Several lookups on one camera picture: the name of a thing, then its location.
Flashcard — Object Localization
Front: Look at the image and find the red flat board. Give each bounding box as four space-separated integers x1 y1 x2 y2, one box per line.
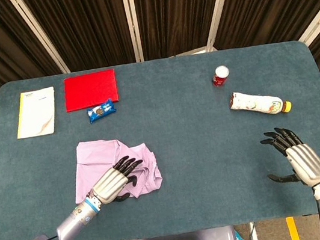
60 68 122 114

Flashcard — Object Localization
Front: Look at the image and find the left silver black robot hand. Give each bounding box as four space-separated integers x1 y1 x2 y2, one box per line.
85 153 150 207

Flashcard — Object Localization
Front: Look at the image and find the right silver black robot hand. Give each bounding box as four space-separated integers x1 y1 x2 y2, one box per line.
258 120 320 194

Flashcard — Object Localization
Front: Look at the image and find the white screen foot bar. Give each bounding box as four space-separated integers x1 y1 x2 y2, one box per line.
172 44 218 59

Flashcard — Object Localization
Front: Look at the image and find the red tin can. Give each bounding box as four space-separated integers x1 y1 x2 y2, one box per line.
209 64 232 88

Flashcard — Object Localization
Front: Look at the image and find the white screen frame post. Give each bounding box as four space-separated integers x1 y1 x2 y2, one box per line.
198 0 248 53
292 0 320 46
121 0 145 64
9 0 72 81

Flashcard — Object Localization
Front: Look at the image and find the lavender t-shirt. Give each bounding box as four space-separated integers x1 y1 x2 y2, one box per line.
66 130 165 208

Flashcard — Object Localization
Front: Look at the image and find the teal felt table cover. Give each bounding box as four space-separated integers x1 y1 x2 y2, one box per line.
0 32 320 240

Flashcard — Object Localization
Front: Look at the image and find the blue cookie packet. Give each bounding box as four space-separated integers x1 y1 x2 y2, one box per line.
85 98 119 125

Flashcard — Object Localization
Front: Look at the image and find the yellow-spined paper notebook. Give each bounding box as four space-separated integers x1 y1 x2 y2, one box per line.
10 86 61 140

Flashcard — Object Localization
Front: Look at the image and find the white table leg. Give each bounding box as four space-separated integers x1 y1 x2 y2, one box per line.
247 221 259 240

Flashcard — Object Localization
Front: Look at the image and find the yellow floor tape strip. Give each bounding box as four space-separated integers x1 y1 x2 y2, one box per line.
285 215 301 240

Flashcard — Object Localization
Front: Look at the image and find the white snack tube package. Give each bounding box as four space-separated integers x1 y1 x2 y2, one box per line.
228 83 293 122

